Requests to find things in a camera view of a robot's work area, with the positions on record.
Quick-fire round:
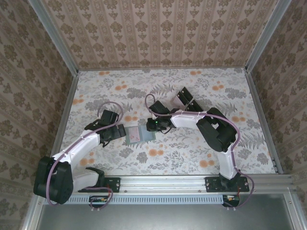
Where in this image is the pink credit card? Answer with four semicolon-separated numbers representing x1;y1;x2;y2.
172;95;187;107
129;126;142;142

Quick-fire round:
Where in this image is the black grey hinged case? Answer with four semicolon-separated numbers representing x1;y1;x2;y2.
172;86;205;113

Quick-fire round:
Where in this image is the grey metal panel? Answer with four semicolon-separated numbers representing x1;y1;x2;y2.
35;203;293;230

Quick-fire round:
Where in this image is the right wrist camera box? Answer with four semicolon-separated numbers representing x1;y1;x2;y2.
150;100;170;116

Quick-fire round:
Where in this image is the aluminium side rail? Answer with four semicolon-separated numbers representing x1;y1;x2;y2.
244;69;284;174
45;71;80;175

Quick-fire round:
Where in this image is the long aluminium base rail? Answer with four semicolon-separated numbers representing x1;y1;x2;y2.
35;174;298;193

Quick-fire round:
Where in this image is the white slotted cable duct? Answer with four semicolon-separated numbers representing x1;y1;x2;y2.
44;194;226;205

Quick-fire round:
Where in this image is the aluminium frame post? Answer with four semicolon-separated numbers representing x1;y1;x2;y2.
244;0;294;72
26;0;80;76

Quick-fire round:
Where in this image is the aluminium frame rail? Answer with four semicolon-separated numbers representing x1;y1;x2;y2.
283;191;304;230
20;189;46;230

